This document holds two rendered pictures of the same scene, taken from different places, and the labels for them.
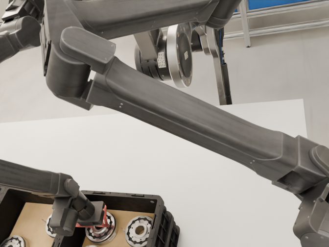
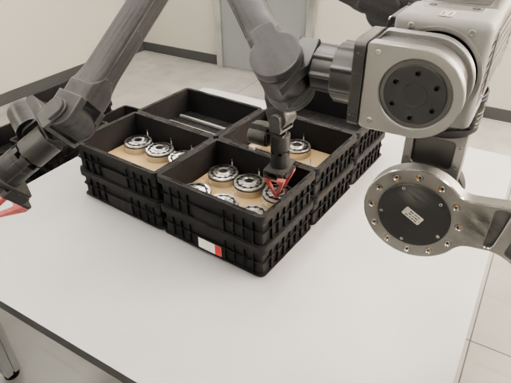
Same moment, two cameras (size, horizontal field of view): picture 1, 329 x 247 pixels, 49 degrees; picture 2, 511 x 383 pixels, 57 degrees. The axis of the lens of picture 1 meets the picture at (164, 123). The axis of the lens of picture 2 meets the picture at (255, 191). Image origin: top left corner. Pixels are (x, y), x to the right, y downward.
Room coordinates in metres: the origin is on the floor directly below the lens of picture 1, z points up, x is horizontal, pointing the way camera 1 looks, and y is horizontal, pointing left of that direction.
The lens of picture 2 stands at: (0.64, -0.91, 1.69)
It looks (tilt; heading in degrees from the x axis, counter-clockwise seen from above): 34 degrees down; 94
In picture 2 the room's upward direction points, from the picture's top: straight up
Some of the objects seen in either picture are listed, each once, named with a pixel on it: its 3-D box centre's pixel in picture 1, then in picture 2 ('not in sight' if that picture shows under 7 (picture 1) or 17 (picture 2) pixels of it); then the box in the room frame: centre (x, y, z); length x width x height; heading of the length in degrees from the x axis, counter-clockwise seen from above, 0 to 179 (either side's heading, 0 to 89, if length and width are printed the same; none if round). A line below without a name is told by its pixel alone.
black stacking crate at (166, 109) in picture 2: not in sight; (201, 124); (0.31, 0.79, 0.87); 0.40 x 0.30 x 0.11; 149
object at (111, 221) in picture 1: (100, 226); (278, 193); (0.63, 0.32, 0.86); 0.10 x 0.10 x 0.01
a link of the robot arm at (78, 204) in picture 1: (73, 201); (278, 140); (0.63, 0.33, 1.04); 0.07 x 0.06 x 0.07; 153
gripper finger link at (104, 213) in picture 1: (96, 218); (277, 181); (0.63, 0.31, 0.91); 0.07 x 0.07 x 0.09; 66
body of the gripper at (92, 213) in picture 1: (83, 209); (280, 159); (0.63, 0.32, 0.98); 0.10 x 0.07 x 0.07; 66
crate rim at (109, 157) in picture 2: not in sight; (144, 141); (0.16, 0.53, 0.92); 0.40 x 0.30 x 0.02; 149
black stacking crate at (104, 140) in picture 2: not in sight; (145, 154); (0.16, 0.53, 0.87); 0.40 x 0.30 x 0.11; 149
